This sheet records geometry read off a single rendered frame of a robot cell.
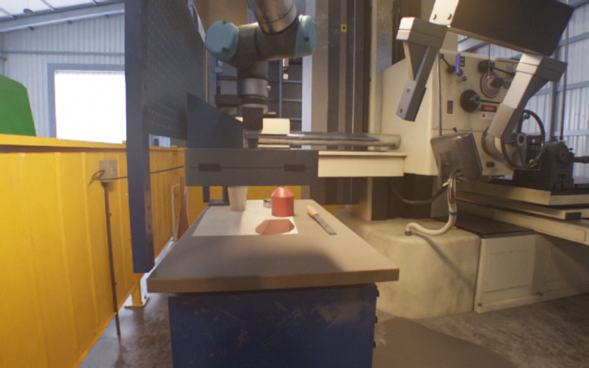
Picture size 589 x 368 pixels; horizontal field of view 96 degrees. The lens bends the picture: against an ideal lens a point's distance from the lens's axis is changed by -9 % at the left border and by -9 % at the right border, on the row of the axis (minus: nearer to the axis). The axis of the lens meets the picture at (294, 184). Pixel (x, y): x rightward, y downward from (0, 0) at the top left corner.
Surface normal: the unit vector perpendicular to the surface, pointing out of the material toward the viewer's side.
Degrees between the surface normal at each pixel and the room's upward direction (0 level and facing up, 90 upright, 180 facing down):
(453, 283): 90
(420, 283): 90
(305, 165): 90
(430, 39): 113
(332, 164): 90
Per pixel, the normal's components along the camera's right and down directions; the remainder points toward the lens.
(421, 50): 0.07, 0.49
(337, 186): 0.20, 0.11
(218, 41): -0.33, 0.10
